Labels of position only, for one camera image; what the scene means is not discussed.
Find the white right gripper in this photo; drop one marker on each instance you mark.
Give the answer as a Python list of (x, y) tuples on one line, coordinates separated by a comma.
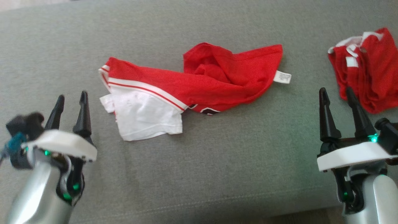
[(357, 155)]

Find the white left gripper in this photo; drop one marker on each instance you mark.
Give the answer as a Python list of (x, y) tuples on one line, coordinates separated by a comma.
[(62, 143)]

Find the red shorts with white trim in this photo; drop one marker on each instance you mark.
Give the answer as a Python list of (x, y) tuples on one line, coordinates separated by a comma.
[(373, 74)]

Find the red jersey with number 23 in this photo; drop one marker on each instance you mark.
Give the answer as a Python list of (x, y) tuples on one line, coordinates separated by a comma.
[(199, 81)]

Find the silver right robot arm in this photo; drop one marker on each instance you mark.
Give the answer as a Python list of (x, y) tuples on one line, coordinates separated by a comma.
[(379, 199)]

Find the wide grey sofa seat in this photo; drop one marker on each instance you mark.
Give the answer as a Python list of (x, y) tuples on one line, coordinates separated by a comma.
[(217, 180)]

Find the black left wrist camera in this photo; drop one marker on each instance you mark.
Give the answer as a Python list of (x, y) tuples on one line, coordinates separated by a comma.
[(25, 124)]

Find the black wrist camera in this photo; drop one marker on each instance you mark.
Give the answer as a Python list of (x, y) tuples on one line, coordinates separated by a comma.
[(25, 124), (388, 133)]

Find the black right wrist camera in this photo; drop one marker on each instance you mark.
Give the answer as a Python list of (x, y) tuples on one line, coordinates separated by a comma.
[(388, 133)]

